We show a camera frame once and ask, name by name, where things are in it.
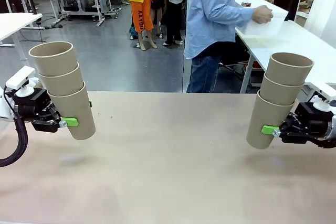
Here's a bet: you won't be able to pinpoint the tan paper cup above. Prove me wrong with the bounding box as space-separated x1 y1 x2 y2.
264 52 314 86
246 89 296 150
28 41 80 77
47 81 96 141
259 73 305 105
38 62 86 96

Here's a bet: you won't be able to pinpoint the person's right hand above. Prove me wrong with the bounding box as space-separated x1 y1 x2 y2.
251 5 274 25

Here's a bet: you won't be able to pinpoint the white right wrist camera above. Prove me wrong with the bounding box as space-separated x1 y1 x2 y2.
312 82 336 111

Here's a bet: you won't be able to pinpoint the mannequin in black clothes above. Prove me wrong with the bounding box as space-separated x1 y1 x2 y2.
157 0 188 46

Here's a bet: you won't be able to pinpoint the person in blue shirt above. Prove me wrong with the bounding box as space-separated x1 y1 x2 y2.
183 0 254 93

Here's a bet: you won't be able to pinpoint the white curved table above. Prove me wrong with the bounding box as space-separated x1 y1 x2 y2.
234 0 336 94

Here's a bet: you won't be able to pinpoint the mannequin yellow jacket orange shorts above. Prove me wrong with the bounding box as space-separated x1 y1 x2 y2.
118 0 158 51

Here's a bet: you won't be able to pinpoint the white plastic basket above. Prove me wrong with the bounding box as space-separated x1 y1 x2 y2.
240 16 288 41

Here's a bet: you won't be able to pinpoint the white rounded table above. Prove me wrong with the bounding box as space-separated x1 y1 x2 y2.
0 13 43 62

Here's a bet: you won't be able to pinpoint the person's right forearm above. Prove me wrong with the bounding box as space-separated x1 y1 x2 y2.
209 5 257 23

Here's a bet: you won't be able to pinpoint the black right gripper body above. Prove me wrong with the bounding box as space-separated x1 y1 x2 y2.
279 113 333 144

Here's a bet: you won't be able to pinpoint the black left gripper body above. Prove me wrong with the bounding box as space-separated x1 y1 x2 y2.
14 100 62 133

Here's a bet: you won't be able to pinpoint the black corrugated cable hose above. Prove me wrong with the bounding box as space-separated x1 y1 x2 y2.
0 118 29 167

